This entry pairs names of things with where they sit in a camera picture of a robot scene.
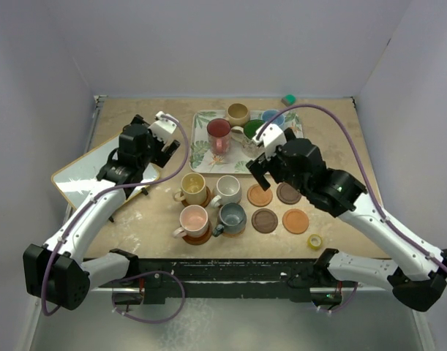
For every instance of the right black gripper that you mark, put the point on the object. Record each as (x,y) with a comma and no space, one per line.
(258,172)

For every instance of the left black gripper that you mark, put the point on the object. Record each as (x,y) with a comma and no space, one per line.
(162,151)

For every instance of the green floral mug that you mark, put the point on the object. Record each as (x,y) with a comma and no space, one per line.
(244,135)

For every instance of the light wood round coaster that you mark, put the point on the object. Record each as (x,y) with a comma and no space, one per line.
(259,197)

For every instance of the white beige mug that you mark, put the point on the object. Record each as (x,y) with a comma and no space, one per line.
(227,190)

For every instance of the dark wood coaster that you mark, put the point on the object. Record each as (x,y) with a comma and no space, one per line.
(287,194)

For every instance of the floral serving tray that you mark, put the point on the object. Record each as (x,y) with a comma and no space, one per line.
(227,155)

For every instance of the yellow mug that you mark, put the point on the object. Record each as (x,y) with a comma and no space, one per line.
(192,190)

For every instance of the dark walnut round coaster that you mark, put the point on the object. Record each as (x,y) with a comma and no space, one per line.
(264,221)

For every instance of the grey cup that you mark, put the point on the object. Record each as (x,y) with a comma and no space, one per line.
(231,218)

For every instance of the brown ringed wooden saucer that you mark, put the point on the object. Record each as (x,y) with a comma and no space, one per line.
(204,203)

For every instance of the large brown ringed saucer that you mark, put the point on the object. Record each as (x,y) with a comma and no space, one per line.
(196,241)

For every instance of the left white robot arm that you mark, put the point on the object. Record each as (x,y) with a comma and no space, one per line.
(88,226)

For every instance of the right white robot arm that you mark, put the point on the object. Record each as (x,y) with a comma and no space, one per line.
(416,271)

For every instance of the light blue cup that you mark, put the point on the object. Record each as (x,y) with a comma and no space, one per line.
(269,114)

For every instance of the tan wooden cup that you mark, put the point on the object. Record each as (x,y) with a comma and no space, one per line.
(237,115)

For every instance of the red pink mug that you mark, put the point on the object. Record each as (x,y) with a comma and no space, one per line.
(218,131)

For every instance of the green eraser block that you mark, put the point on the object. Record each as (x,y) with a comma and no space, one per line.
(288,100)

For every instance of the yellow tape roll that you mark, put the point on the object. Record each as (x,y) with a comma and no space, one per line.
(314,242)

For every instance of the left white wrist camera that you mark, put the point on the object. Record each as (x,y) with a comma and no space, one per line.
(163,127)

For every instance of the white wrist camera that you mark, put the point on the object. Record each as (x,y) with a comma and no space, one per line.
(269,136)
(163,127)

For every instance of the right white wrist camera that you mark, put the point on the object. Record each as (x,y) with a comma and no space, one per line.
(269,136)

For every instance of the small whiteboard wooden frame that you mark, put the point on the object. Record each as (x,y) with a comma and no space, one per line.
(75,180)

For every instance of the black aluminium base frame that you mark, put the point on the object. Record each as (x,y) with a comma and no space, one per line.
(156,280)

